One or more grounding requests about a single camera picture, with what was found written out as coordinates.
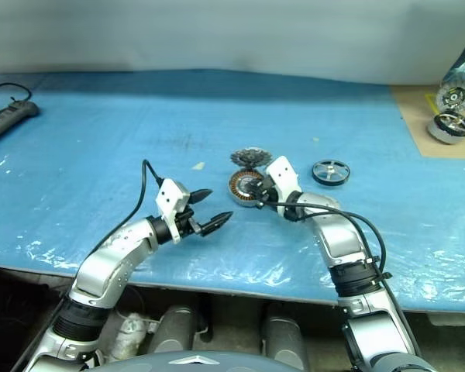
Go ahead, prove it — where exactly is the white shoe under table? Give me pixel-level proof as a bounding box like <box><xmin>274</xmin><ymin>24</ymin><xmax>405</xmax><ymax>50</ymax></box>
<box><xmin>111</xmin><ymin>312</ymin><xmax>148</xmax><ymax>360</ymax></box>

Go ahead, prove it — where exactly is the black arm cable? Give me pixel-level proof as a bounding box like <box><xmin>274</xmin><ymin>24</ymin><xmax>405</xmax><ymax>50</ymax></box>
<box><xmin>96</xmin><ymin>159</ymin><xmax>164</xmax><ymax>249</ymax></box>
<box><xmin>255</xmin><ymin>199</ymin><xmax>423</xmax><ymax>357</ymax></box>

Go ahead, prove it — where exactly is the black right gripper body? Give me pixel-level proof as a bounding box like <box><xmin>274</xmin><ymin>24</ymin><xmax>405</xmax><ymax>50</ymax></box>
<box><xmin>260</xmin><ymin>174</ymin><xmax>281</xmax><ymax>203</ymax></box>

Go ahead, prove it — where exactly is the spare motor open lid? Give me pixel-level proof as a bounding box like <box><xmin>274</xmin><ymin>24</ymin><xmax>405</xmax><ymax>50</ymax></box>
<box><xmin>436</xmin><ymin>79</ymin><xmax>465</xmax><ymax>114</ymax></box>

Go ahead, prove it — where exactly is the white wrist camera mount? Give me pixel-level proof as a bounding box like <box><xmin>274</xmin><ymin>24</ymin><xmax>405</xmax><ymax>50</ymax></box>
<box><xmin>265</xmin><ymin>155</ymin><xmax>303</xmax><ymax>218</ymax></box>
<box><xmin>155</xmin><ymin>178</ymin><xmax>191</xmax><ymax>244</ymax></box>

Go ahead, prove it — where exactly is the grey metal stand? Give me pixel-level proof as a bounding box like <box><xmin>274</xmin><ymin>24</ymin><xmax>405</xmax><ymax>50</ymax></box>
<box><xmin>443</xmin><ymin>26</ymin><xmax>465</xmax><ymax>85</ymax></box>

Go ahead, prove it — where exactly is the black power strip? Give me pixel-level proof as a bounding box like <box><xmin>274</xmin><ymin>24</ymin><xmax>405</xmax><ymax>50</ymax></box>
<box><xmin>0</xmin><ymin>101</ymin><xmax>40</xmax><ymax>153</ymax></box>

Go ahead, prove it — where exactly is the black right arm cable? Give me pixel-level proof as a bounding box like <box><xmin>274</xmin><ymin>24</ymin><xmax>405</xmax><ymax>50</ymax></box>
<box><xmin>255</xmin><ymin>199</ymin><xmax>423</xmax><ymax>357</ymax></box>

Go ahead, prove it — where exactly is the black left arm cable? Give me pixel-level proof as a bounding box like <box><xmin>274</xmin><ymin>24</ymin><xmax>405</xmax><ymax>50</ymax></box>
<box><xmin>96</xmin><ymin>159</ymin><xmax>164</xmax><ymax>249</ymax></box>

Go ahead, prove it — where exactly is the black spoked rotor ring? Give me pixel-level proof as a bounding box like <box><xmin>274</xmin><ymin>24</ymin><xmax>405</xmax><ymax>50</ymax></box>
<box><xmin>312</xmin><ymin>159</ymin><xmax>352</xmax><ymax>187</ymax></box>

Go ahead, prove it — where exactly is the dark rounded robot leg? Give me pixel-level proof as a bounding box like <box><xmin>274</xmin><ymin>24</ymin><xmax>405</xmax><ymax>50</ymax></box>
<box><xmin>156</xmin><ymin>305</ymin><xmax>203</xmax><ymax>356</ymax></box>
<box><xmin>260</xmin><ymin>303</ymin><xmax>310</xmax><ymax>372</ymax></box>

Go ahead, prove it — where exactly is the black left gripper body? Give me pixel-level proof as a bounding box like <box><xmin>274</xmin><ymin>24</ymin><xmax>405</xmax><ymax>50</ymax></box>
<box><xmin>176</xmin><ymin>207</ymin><xmax>205</xmax><ymax>238</ymax></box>

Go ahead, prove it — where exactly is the black power strip cable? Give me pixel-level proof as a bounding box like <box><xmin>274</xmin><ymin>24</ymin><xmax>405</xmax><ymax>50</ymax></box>
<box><xmin>0</xmin><ymin>82</ymin><xmax>33</xmax><ymax>117</ymax></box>

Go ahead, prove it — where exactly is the grey robot torso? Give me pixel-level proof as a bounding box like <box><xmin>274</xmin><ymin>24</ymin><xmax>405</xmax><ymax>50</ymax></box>
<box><xmin>138</xmin><ymin>350</ymin><xmax>284</xmax><ymax>372</ymax></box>

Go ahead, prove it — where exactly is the brown cardboard sheet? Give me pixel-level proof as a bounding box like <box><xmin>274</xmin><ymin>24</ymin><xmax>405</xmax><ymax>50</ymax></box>
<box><xmin>389</xmin><ymin>82</ymin><xmax>465</xmax><ymax>159</ymax></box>

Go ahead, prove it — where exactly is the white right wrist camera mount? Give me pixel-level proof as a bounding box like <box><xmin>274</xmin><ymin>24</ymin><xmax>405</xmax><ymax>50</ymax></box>
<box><xmin>265</xmin><ymin>155</ymin><xmax>303</xmax><ymax>218</ymax></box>

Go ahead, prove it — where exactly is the finned hinged motor lid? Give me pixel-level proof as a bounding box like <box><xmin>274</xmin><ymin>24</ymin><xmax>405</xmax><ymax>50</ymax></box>
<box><xmin>229</xmin><ymin>147</ymin><xmax>273</xmax><ymax>169</ymax></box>

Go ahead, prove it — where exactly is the blue plastic table cover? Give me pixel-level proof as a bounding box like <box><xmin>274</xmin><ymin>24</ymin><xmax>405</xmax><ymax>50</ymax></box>
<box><xmin>0</xmin><ymin>68</ymin><xmax>465</xmax><ymax>314</ymax></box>

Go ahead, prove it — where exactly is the round motor housing with stator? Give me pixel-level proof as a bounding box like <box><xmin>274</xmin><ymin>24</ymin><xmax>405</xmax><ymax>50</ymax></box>
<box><xmin>227</xmin><ymin>169</ymin><xmax>265</xmax><ymax>209</ymax></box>

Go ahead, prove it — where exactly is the spare motor housing with rotor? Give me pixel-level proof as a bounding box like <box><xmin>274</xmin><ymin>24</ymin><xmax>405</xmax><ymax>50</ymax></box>
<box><xmin>427</xmin><ymin>110</ymin><xmax>465</xmax><ymax>146</ymax></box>

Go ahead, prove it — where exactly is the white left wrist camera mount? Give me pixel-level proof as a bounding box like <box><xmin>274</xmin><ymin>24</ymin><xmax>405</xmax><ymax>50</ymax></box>
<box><xmin>155</xmin><ymin>178</ymin><xmax>191</xmax><ymax>244</ymax></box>

